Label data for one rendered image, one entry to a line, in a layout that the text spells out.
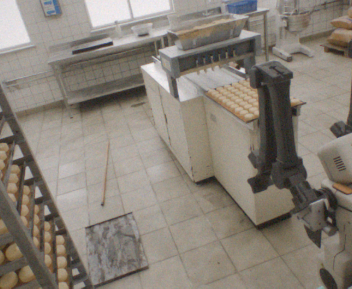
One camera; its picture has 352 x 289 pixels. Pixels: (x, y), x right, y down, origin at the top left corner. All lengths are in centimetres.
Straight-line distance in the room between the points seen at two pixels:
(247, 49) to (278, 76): 159
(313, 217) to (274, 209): 121
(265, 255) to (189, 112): 114
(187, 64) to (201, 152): 73
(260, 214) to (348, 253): 98
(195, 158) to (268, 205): 74
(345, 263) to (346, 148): 48
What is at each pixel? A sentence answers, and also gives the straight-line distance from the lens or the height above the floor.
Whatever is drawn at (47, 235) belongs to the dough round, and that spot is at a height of 97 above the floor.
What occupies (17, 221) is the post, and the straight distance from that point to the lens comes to 86.
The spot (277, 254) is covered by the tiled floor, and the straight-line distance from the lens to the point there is 231.
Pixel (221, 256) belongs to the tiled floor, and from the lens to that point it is 231.
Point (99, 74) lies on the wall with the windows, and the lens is 567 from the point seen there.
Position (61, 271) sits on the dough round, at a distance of 128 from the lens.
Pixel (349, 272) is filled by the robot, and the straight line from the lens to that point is 148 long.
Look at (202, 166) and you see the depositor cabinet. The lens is 276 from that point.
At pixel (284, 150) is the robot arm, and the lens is 118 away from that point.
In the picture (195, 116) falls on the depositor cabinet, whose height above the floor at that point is 69.
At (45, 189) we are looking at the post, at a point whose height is 108.
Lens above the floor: 175
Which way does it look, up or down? 28 degrees down
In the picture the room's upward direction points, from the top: 11 degrees counter-clockwise
